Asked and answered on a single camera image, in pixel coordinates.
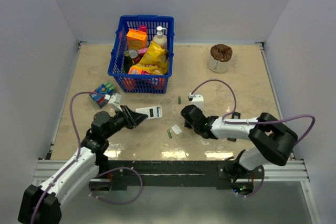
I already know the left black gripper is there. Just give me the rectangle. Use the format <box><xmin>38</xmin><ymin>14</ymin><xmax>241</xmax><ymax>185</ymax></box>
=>
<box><xmin>103</xmin><ymin>105</ymin><xmax>148</xmax><ymax>139</ymax></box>

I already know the white remote control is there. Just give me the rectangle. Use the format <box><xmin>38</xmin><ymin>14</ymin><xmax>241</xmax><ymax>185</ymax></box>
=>
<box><xmin>135</xmin><ymin>106</ymin><xmax>158</xmax><ymax>120</ymax></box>

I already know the white battery cover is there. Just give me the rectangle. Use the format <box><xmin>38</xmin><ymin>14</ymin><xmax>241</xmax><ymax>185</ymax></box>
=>
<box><xmin>171</xmin><ymin>125</ymin><xmax>182</xmax><ymax>135</ymax></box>

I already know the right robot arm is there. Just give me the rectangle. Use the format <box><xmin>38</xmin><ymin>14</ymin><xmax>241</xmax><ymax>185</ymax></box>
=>
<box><xmin>181</xmin><ymin>104</ymin><xmax>298</xmax><ymax>178</ymax></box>

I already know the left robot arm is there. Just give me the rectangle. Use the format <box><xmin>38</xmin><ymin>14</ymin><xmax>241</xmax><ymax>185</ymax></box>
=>
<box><xmin>18</xmin><ymin>105</ymin><xmax>148</xmax><ymax>223</ymax></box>

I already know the black remote control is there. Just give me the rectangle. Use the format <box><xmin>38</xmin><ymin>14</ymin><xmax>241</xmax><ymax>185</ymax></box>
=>
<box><xmin>227</xmin><ymin>112</ymin><xmax>241</xmax><ymax>142</ymax></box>

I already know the orange pink snack box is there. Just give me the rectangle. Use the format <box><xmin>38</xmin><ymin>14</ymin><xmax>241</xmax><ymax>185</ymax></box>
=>
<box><xmin>128</xmin><ymin>66</ymin><xmax>151</xmax><ymax>75</ymax></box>

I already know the yellow chip bag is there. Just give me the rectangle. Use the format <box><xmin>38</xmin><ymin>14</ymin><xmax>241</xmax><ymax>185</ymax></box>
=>
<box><xmin>138</xmin><ymin>41</ymin><xmax>168</xmax><ymax>75</ymax></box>

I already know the blue plastic basket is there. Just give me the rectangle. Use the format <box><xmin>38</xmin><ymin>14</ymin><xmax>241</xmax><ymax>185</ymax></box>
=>
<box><xmin>108</xmin><ymin>15</ymin><xmax>174</xmax><ymax>93</ymax></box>

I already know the tin can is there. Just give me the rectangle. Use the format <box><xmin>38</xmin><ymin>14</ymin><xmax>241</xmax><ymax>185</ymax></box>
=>
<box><xmin>124</xmin><ymin>49</ymin><xmax>139</xmax><ymax>64</ymax></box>

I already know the white cup brown lid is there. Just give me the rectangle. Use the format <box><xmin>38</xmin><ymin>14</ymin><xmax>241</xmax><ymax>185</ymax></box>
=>
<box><xmin>208</xmin><ymin>44</ymin><xmax>233</xmax><ymax>73</ymax></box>

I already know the orange juice carton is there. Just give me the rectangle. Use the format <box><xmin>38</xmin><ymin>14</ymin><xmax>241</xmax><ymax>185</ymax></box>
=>
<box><xmin>127</xmin><ymin>29</ymin><xmax>148</xmax><ymax>50</ymax></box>

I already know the white pump bottle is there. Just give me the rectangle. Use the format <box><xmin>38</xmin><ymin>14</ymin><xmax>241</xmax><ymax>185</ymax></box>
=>
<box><xmin>152</xmin><ymin>26</ymin><xmax>167</xmax><ymax>49</ymax></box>

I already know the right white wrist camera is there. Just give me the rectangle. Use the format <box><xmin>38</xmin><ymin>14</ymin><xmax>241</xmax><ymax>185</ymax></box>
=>
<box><xmin>188</xmin><ymin>92</ymin><xmax>204</xmax><ymax>110</ymax></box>

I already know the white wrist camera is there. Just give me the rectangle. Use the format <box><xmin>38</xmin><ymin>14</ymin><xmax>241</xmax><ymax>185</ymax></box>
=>
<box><xmin>188</xmin><ymin>92</ymin><xmax>204</xmax><ymax>110</ymax></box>
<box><xmin>104</xmin><ymin>93</ymin><xmax>121</xmax><ymax>112</ymax></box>

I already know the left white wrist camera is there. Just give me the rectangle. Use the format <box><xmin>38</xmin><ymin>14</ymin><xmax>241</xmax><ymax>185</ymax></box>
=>
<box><xmin>104</xmin><ymin>93</ymin><xmax>121</xmax><ymax>112</ymax></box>

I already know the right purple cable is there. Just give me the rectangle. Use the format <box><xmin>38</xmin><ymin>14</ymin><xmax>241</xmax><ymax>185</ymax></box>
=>
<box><xmin>190</xmin><ymin>78</ymin><xmax>316</xmax><ymax>156</ymax></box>

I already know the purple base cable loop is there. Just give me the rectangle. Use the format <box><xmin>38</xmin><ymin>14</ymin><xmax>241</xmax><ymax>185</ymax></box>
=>
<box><xmin>88</xmin><ymin>167</ymin><xmax>144</xmax><ymax>205</ymax></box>

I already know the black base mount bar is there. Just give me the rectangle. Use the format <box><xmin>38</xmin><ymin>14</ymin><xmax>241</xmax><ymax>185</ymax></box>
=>
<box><xmin>95</xmin><ymin>161</ymin><xmax>265</xmax><ymax>190</ymax></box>

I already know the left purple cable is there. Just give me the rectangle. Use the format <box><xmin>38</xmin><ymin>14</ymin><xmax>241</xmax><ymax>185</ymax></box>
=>
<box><xmin>31</xmin><ymin>92</ymin><xmax>106</xmax><ymax>224</ymax></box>

